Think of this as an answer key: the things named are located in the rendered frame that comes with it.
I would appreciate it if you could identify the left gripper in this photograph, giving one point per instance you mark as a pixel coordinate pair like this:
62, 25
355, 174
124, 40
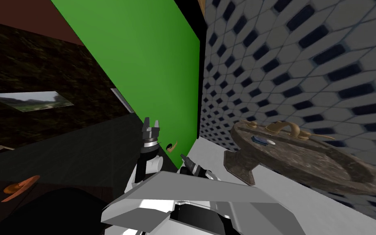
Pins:
150, 133

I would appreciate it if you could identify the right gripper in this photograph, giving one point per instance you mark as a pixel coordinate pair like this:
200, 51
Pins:
187, 161

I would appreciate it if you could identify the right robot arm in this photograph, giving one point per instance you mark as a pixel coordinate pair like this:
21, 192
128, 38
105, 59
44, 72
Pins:
201, 170

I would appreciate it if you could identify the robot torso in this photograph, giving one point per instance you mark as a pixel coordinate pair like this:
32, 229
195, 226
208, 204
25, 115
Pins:
188, 192

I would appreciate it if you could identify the green door leaf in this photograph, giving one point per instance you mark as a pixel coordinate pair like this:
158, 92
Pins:
142, 65

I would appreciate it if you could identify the brown stone sink with faucet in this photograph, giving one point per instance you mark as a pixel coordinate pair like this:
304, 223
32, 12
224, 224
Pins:
299, 160

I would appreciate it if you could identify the landscape picture on wall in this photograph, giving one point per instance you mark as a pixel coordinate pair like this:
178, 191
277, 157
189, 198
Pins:
31, 100

